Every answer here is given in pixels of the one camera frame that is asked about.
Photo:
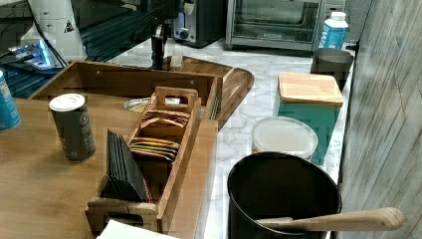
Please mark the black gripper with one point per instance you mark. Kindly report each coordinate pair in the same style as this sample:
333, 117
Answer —
159, 35

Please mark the wooden drawer with black handle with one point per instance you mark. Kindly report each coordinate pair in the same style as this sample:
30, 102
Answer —
130, 82

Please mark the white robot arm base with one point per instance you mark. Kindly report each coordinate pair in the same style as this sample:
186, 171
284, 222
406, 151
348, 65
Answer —
54, 25

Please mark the black silver toaster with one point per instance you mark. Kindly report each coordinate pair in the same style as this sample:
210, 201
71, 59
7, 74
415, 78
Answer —
199, 22

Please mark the brown tea bag packets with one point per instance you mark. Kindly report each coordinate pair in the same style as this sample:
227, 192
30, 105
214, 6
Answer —
177, 118

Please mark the stainless toaster oven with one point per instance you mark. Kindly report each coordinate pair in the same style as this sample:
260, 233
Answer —
280, 24

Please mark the wooden base tray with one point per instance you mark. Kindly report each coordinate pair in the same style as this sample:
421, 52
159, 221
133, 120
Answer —
237, 82

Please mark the colourful tea bag packets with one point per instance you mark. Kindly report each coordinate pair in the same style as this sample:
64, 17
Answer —
154, 147

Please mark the dark grey cylindrical can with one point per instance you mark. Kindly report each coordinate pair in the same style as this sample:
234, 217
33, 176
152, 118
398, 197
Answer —
72, 122

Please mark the black tea bag packets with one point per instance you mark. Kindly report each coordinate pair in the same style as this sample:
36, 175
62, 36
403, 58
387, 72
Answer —
124, 178

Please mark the wooden tea bag caddy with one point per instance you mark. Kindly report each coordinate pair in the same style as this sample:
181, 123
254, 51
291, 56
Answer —
145, 170

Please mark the clear plastic lidded container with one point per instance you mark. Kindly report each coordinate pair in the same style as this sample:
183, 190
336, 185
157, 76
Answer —
284, 135

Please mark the teal canister with wooden lid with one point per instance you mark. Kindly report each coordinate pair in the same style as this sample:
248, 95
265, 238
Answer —
314, 100

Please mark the blue can at left edge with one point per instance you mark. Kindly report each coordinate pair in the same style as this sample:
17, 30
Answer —
9, 115

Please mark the blue white plastic bottle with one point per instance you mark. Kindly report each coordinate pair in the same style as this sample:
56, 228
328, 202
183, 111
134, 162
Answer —
333, 31

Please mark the dark grey metal cup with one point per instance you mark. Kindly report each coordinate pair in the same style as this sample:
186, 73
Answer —
333, 62

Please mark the black bucket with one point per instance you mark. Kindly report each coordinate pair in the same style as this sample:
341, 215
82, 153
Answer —
272, 184

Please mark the white paper corner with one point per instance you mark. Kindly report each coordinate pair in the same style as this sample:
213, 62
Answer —
118, 230

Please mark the wooden spoon handle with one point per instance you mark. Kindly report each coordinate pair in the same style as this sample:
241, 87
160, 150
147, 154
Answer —
381, 219

